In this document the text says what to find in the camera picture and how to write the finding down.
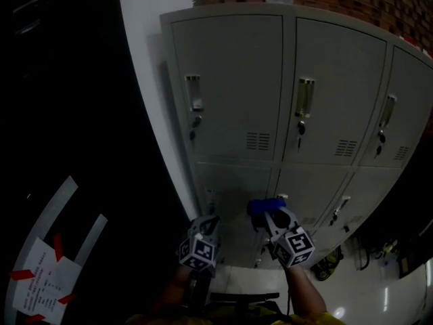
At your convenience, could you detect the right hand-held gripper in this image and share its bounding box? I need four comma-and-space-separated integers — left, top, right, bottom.
251, 204, 317, 269

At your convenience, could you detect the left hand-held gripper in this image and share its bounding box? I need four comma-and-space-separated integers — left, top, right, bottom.
178, 215, 221, 278

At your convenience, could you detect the blue cloth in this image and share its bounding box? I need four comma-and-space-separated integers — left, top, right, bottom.
246, 197, 288, 217

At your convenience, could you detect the group of grey locker doors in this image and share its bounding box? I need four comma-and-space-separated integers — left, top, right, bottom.
159, 2, 433, 270

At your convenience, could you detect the person's left forearm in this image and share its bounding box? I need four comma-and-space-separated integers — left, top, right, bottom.
151, 265, 212, 318

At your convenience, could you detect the person's right forearm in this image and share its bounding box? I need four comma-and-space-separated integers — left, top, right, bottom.
283, 265, 327, 318

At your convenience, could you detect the person's yellow garment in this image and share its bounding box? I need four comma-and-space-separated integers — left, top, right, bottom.
124, 300, 346, 325

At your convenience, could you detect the dark box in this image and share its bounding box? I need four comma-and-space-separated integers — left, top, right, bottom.
398, 248, 428, 280

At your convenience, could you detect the white paper notice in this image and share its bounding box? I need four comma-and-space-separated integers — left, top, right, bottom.
12, 237, 83, 325

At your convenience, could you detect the red and white sign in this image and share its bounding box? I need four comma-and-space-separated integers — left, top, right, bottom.
397, 34, 433, 60

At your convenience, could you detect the yellow green coiled hose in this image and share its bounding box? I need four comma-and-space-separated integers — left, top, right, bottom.
310, 246, 344, 281

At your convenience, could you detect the black cable bundle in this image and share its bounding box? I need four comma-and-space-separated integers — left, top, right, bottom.
353, 236, 375, 272

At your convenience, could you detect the dark glass door white frame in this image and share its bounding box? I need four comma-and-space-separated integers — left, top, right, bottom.
3, 175, 109, 325

